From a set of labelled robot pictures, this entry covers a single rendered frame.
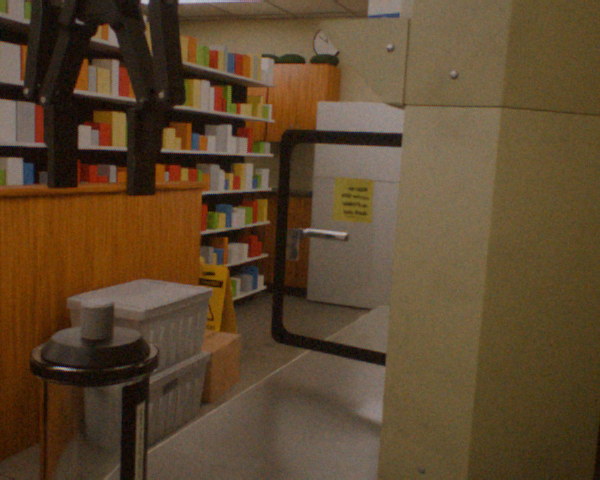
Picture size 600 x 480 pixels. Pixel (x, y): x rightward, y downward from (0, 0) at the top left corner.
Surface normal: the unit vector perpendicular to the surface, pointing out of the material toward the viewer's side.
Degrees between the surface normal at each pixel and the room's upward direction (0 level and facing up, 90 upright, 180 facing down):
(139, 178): 90
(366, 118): 90
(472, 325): 90
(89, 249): 90
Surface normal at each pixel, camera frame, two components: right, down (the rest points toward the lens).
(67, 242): 0.92, 0.11
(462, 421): -0.40, 0.11
